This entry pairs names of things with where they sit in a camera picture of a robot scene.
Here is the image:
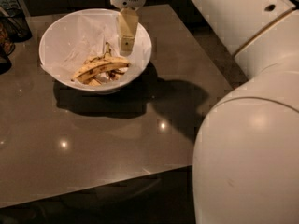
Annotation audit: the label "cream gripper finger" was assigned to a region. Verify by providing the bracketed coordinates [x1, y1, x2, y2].
[118, 7, 139, 53]

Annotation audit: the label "spotted yellow banana peel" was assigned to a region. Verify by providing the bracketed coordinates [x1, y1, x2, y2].
[72, 43, 130, 84]

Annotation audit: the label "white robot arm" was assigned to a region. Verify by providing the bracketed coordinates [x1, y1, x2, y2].
[192, 0, 299, 224]

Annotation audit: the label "white bowl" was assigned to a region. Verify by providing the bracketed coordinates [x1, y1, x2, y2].
[37, 8, 152, 95]

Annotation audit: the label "small banana peel pieces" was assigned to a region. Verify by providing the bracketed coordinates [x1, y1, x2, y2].
[84, 68, 127, 86]

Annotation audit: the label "white paper liner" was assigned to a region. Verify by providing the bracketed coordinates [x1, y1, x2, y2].
[40, 13, 148, 85]

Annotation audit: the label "dark round object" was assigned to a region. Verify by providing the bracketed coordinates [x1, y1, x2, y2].
[0, 46, 12, 75]

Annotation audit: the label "black wire mesh basket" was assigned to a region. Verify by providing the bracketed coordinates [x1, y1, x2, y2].
[0, 7, 32, 43]

